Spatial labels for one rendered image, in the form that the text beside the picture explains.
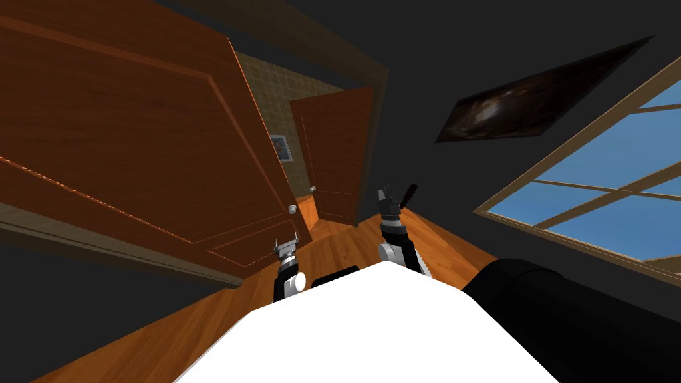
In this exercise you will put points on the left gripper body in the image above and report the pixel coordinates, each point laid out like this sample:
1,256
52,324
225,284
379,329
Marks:
286,251

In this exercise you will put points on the wood-framed window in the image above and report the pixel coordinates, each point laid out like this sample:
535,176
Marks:
612,175

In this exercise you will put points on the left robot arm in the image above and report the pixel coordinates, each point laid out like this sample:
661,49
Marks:
287,282

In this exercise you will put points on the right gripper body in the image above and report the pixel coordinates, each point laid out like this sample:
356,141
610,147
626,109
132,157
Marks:
390,206

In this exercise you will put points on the dark wall painting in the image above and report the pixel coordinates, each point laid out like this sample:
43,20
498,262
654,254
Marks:
532,101

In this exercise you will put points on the small framed portrait picture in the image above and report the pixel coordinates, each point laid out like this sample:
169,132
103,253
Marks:
282,148

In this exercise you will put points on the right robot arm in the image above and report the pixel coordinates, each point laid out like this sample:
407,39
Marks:
558,319

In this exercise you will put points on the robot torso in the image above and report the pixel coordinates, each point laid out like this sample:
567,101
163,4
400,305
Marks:
383,330

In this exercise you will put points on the small brown wooden door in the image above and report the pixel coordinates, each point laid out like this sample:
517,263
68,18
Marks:
335,154

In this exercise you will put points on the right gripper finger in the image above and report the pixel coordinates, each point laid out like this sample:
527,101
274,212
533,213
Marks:
384,193
408,196

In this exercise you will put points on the large brown wooden door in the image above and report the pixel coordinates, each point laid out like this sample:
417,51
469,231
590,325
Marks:
122,133

